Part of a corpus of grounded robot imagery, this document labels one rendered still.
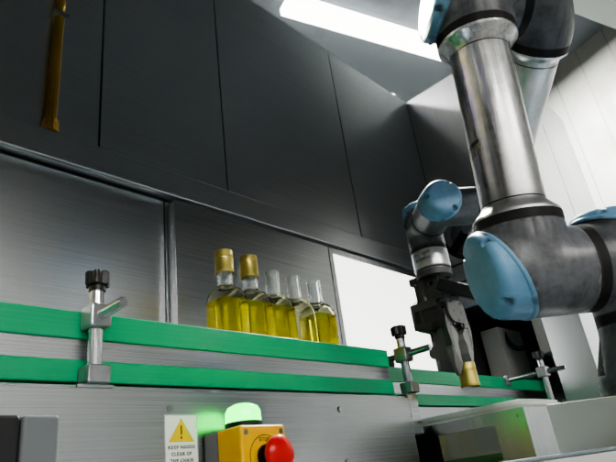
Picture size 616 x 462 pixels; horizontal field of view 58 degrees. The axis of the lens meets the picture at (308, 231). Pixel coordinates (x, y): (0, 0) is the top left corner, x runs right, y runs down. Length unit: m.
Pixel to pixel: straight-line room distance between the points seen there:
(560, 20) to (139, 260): 0.82
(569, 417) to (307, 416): 0.35
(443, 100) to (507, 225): 1.57
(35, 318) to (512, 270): 0.54
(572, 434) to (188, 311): 0.68
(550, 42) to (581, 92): 3.10
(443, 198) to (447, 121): 1.17
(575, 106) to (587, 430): 3.40
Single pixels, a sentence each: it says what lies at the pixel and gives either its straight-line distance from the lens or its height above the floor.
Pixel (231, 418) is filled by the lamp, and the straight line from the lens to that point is 0.70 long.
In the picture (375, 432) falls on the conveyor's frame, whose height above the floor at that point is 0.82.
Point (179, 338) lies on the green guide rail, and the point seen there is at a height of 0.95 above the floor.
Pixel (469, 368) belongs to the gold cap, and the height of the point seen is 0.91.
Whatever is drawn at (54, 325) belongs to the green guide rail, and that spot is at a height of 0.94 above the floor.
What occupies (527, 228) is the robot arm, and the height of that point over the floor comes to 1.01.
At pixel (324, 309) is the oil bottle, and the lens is 1.13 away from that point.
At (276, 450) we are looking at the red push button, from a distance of 0.66.
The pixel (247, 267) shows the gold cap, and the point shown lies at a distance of 1.04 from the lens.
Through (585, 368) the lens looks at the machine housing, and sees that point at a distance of 1.82.
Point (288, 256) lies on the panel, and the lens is 1.34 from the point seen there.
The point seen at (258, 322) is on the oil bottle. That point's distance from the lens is 0.99.
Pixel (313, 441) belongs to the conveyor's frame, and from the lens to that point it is 0.84.
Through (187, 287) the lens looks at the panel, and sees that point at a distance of 1.11.
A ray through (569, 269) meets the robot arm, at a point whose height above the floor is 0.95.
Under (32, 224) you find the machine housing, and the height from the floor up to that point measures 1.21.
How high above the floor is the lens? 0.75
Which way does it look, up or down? 25 degrees up
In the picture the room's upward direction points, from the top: 8 degrees counter-clockwise
